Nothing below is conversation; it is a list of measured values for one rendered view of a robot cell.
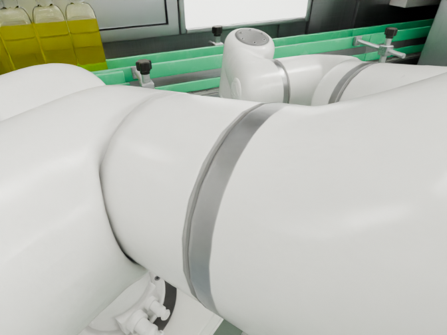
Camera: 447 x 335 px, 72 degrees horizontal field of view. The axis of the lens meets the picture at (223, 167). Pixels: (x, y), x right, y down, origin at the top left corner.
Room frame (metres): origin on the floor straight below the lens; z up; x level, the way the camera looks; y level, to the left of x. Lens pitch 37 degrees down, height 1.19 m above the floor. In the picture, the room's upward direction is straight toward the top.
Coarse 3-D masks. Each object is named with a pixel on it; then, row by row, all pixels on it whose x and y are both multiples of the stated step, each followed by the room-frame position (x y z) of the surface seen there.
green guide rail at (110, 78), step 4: (108, 72) 0.65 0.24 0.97; (112, 72) 0.65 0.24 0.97; (116, 72) 0.65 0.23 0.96; (120, 72) 0.65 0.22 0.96; (100, 76) 0.63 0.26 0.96; (104, 76) 0.63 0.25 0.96; (108, 76) 0.64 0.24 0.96; (112, 76) 0.64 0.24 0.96; (116, 76) 0.64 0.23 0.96; (120, 76) 0.65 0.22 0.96; (104, 80) 0.63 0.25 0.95; (108, 80) 0.64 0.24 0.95; (112, 80) 0.64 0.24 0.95; (116, 80) 0.64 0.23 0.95; (120, 80) 0.65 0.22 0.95; (124, 80) 0.65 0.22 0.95; (108, 84) 0.64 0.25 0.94; (112, 84) 0.64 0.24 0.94
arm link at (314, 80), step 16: (288, 64) 0.40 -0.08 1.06; (304, 64) 0.40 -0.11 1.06; (320, 64) 0.41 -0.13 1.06; (336, 64) 0.39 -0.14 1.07; (352, 64) 0.27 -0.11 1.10; (368, 64) 0.26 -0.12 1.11; (288, 80) 0.38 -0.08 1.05; (304, 80) 0.39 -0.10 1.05; (320, 80) 0.40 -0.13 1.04; (336, 80) 0.26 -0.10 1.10; (304, 96) 0.38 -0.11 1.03; (320, 96) 0.26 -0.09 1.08; (336, 96) 0.24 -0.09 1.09
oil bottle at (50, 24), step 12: (36, 12) 0.64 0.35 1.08; (48, 12) 0.64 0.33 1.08; (60, 12) 0.65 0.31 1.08; (36, 24) 0.63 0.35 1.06; (48, 24) 0.64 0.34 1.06; (60, 24) 0.65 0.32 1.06; (48, 36) 0.63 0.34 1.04; (60, 36) 0.64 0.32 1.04; (48, 48) 0.63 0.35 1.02; (60, 48) 0.64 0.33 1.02; (72, 48) 0.65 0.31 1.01; (48, 60) 0.63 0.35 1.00; (60, 60) 0.64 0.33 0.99; (72, 60) 0.65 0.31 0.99
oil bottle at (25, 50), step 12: (0, 12) 0.61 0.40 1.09; (12, 12) 0.62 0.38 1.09; (24, 12) 0.63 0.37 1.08; (0, 24) 0.60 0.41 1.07; (12, 24) 0.61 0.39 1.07; (24, 24) 0.62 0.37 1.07; (12, 36) 0.61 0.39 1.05; (24, 36) 0.62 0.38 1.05; (36, 36) 0.63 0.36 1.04; (12, 48) 0.61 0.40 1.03; (24, 48) 0.61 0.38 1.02; (36, 48) 0.62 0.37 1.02; (12, 60) 0.61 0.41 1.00; (24, 60) 0.61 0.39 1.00; (36, 60) 0.62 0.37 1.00
